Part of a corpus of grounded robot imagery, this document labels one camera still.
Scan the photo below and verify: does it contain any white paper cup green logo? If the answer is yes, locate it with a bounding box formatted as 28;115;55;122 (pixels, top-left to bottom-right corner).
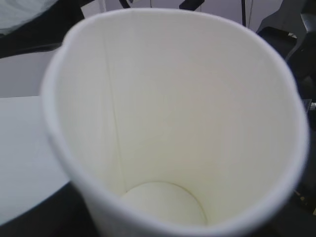
40;8;309;237

